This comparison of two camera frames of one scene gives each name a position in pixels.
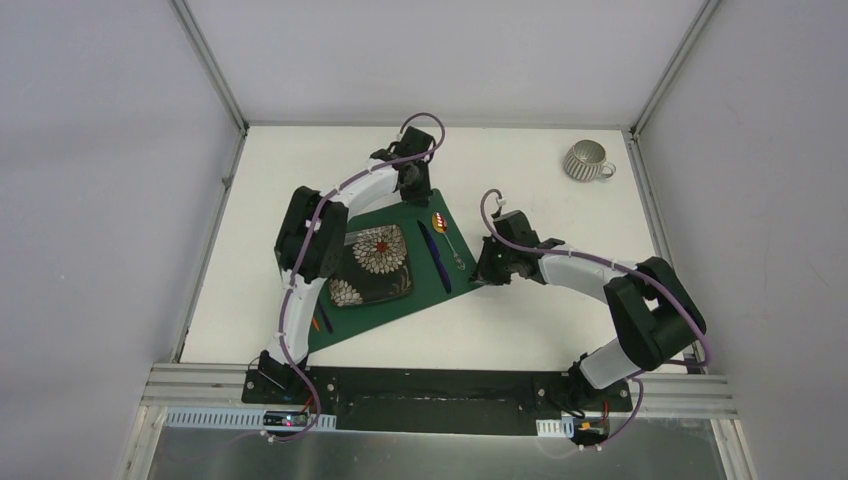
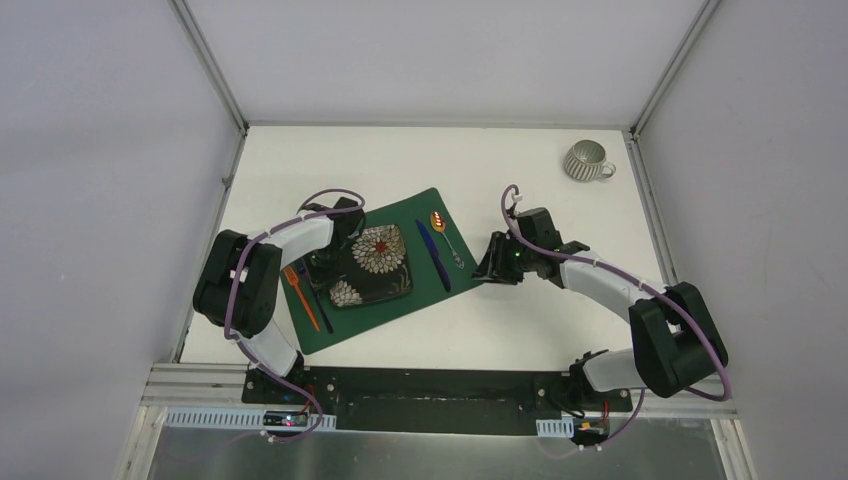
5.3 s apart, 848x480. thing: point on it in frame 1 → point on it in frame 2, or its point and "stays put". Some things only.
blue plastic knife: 435,253 stays put
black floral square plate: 374,264 stays put
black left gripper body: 411,183 → 321,263
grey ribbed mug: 585,160 stays put
